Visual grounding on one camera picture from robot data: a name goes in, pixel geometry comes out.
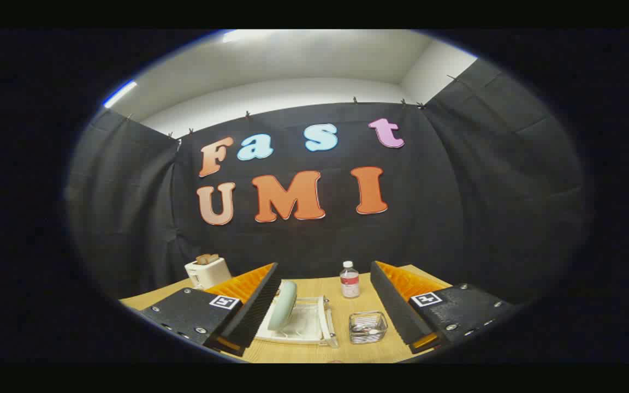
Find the ceiling light strip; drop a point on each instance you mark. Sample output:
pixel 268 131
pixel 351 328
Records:
pixel 119 93

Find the brown bread slice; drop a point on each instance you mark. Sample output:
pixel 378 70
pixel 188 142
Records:
pixel 213 257
pixel 201 260

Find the clear bottle with red label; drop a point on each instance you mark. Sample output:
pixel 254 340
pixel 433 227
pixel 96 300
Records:
pixel 350 284

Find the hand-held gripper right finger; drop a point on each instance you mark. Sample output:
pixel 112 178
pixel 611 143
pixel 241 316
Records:
pixel 393 305

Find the mint green plate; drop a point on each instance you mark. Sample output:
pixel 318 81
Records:
pixel 282 305

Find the black backdrop cloth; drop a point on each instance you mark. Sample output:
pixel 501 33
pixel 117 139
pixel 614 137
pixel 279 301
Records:
pixel 434 218

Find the white toaster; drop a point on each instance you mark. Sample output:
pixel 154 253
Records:
pixel 208 273

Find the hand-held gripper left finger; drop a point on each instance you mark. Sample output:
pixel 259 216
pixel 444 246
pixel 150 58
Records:
pixel 260 305

